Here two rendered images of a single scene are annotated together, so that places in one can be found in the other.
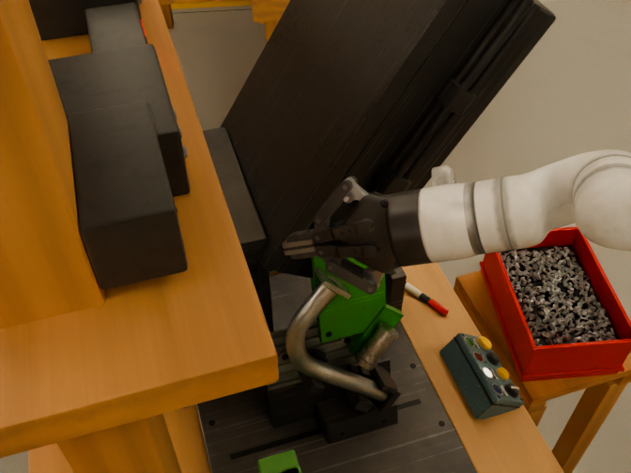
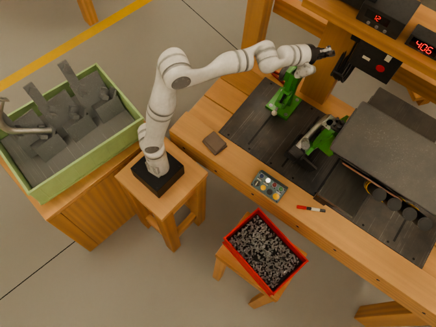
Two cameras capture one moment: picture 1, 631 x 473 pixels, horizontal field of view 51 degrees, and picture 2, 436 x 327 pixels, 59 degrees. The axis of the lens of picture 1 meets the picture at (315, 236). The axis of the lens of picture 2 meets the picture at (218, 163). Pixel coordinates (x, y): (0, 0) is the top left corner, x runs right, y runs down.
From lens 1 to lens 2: 1.47 m
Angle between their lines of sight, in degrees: 64
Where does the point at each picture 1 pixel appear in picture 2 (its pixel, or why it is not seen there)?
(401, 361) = (297, 177)
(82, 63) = (409, 9)
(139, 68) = (396, 14)
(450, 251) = not seen: hidden behind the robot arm
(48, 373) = not seen: outside the picture
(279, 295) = not seen: hidden behind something
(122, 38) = (422, 34)
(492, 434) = (254, 169)
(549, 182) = (283, 56)
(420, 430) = (275, 157)
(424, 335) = (297, 193)
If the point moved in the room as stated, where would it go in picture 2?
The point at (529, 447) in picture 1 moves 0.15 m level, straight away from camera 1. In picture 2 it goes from (241, 172) to (242, 202)
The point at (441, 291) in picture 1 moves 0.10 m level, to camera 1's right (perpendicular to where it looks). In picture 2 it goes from (305, 218) to (288, 230)
